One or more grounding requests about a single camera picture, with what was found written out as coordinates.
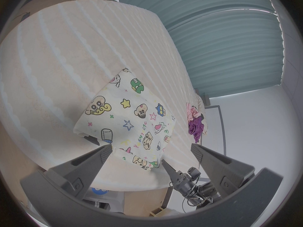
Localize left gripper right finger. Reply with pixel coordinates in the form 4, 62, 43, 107
190, 143, 255, 197

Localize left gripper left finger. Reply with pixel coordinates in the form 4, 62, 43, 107
48, 144, 113, 199

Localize white printed pyjama top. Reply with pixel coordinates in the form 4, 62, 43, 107
73, 68, 177, 172

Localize bed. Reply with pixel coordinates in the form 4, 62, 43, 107
0, 0, 228, 191

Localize purple satin garment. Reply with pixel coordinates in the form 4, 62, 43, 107
189, 116, 205, 144

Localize pink garment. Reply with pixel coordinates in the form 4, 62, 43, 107
187, 102, 201, 121

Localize grey bedside table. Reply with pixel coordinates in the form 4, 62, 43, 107
194, 88, 210, 106

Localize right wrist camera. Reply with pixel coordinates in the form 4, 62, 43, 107
187, 166, 202, 180

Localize black cable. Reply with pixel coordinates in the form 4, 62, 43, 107
182, 196, 197, 213

